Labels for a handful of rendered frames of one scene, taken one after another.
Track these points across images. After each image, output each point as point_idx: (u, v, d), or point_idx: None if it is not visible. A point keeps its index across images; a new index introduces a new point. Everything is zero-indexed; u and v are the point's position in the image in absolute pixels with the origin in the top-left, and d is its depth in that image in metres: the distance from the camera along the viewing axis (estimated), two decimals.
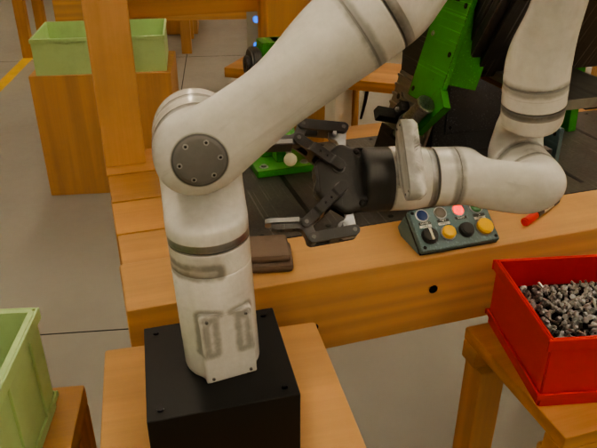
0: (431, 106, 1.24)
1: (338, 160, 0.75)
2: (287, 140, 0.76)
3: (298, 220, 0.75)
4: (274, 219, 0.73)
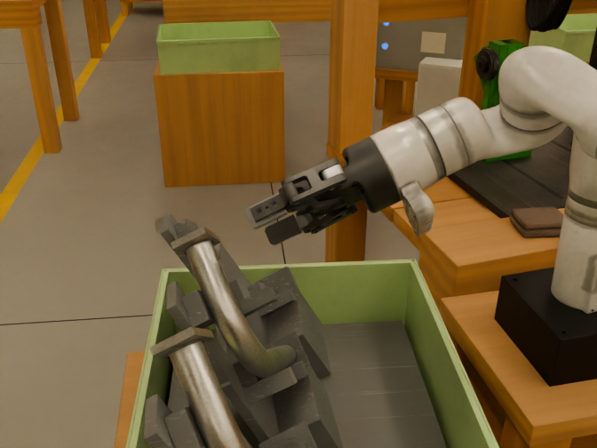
0: None
1: (338, 205, 0.67)
2: (281, 215, 0.65)
3: (296, 220, 0.74)
4: (279, 243, 0.74)
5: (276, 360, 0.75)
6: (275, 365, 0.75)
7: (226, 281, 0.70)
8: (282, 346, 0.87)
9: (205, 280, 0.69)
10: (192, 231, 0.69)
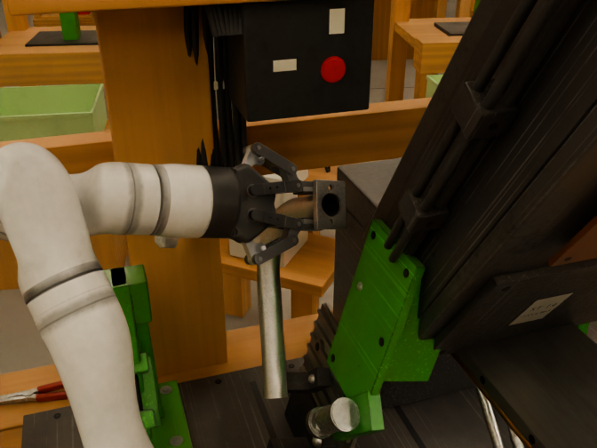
0: (354, 418, 0.76)
1: None
2: None
3: (299, 218, 0.74)
4: None
5: (257, 276, 0.85)
6: (257, 271, 0.85)
7: (292, 205, 0.78)
8: (274, 367, 0.82)
9: (308, 196, 0.78)
10: (326, 180, 0.74)
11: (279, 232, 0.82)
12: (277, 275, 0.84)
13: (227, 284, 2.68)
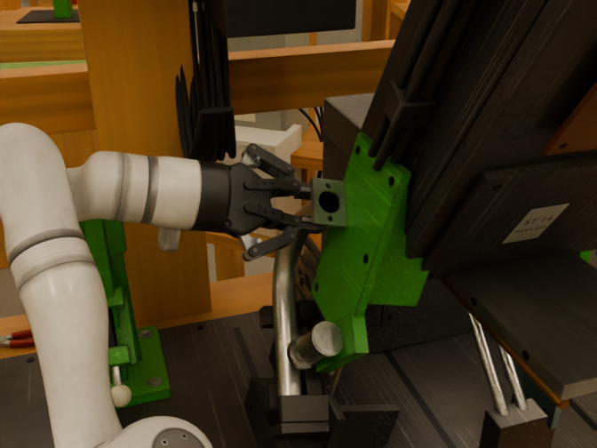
0: (337, 342, 0.71)
1: None
2: (298, 195, 0.77)
3: (299, 218, 0.74)
4: None
5: (272, 298, 0.83)
6: (272, 294, 0.84)
7: (297, 214, 0.78)
8: (288, 388, 0.78)
9: None
10: (323, 179, 0.74)
11: (290, 249, 0.82)
12: (291, 295, 0.83)
13: (220, 261, 2.64)
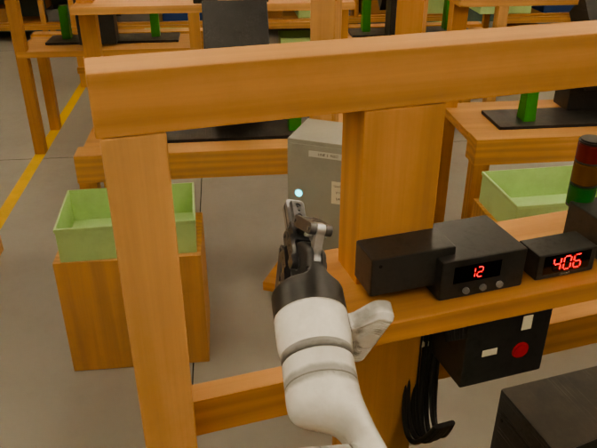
0: None
1: None
2: None
3: (293, 227, 0.75)
4: (303, 209, 0.77)
5: None
6: None
7: None
8: None
9: None
10: None
11: None
12: None
13: None
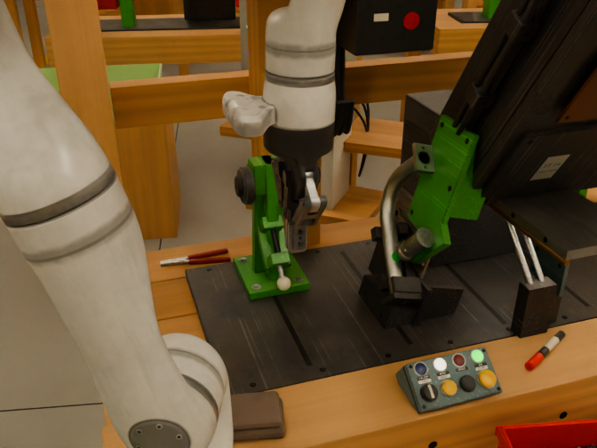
0: (430, 240, 1.19)
1: (276, 169, 0.73)
2: (285, 225, 0.75)
3: None
4: (287, 245, 0.76)
5: (380, 222, 1.31)
6: (379, 220, 1.31)
7: (401, 166, 1.26)
8: (395, 275, 1.25)
9: None
10: (420, 143, 1.22)
11: (393, 190, 1.29)
12: (394, 220, 1.30)
13: None
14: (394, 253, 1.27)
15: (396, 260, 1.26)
